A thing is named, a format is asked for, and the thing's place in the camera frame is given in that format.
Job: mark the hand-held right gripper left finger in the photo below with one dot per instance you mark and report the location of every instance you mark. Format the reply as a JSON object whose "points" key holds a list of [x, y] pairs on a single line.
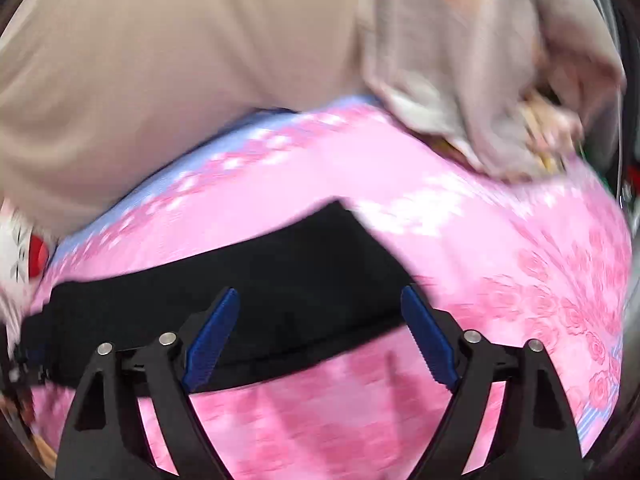
{"points": [[214, 342]]}

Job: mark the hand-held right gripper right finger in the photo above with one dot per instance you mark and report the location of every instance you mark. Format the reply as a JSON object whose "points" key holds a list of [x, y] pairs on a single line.
{"points": [[429, 342]]}

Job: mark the black pants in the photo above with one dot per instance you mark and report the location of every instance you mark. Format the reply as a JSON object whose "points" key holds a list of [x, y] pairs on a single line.
{"points": [[300, 280]]}

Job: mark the pink floral bed sheet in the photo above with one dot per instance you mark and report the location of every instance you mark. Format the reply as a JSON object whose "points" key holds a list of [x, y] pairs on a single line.
{"points": [[450, 240]]}

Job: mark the white pillow with red print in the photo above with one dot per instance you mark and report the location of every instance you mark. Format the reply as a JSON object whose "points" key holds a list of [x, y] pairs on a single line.
{"points": [[15, 255]]}

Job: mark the person's cream shirt torso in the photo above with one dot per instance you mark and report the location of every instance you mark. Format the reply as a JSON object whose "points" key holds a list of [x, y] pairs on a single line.
{"points": [[175, 85]]}

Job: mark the pastel printed cloth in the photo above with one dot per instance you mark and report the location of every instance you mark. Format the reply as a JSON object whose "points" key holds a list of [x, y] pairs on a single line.
{"points": [[450, 60]]}

